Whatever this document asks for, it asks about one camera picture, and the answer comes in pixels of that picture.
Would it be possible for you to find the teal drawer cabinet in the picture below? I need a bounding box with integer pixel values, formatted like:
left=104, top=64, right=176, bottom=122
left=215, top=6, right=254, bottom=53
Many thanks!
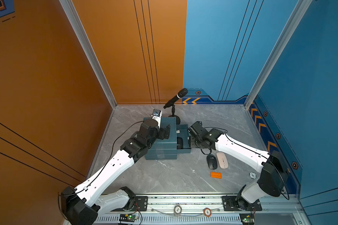
left=145, top=117, right=177, bottom=160

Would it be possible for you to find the black computer mouse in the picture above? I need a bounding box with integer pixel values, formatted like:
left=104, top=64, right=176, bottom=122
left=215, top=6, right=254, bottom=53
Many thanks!
left=206, top=154, right=218, bottom=170
left=177, top=137, right=184, bottom=149

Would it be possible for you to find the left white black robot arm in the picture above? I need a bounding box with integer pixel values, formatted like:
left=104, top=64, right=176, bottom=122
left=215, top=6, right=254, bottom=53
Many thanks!
left=58, top=116, right=161, bottom=225

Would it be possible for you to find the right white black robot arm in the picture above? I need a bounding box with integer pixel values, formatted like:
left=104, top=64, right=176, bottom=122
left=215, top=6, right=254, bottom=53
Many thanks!
left=188, top=122, right=289, bottom=211

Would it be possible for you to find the black microphone stand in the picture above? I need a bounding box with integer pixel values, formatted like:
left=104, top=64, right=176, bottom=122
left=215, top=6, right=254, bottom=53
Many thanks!
left=169, top=104, right=181, bottom=125

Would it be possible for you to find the orange toy brick plate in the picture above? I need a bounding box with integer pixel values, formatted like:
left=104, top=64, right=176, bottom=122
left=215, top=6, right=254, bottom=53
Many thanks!
left=210, top=172, right=222, bottom=179

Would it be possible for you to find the black microphone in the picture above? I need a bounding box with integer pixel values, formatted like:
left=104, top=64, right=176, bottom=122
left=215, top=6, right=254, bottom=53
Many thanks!
left=163, top=88, right=188, bottom=109

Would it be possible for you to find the left green circuit board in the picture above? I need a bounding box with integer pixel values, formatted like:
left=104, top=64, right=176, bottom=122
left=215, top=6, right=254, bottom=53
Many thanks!
left=119, top=214, right=139, bottom=223

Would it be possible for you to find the green circuit board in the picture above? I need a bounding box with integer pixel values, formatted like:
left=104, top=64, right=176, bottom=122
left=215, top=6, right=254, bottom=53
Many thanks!
left=119, top=214, right=139, bottom=223
left=239, top=214, right=254, bottom=225

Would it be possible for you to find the right green circuit board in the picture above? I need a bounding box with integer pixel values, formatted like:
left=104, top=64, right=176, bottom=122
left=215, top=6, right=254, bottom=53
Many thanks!
left=239, top=214, right=254, bottom=225

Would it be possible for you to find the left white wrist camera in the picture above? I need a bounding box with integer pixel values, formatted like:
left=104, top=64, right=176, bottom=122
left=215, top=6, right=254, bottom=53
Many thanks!
left=151, top=109, right=162, bottom=128

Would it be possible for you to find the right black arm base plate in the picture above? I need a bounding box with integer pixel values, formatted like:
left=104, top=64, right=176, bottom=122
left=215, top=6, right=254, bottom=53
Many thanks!
left=222, top=196, right=263, bottom=212

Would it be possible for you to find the orange round rail sticker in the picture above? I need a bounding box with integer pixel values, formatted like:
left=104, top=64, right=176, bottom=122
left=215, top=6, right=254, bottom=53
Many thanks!
left=203, top=208, right=212, bottom=217

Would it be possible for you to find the grey round rail sticker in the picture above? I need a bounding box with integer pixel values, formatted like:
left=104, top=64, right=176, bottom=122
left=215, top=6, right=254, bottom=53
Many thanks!
left=174, top=205, right=182, bottom=215

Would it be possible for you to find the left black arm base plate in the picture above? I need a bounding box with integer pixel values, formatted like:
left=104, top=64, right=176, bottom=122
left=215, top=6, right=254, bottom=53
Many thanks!
left=112, top=196, right=148, bottom=212

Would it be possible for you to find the aluminium front rail frame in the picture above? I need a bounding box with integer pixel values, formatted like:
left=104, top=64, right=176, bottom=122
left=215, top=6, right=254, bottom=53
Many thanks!
left=92, top=193, right=310, bottom=225

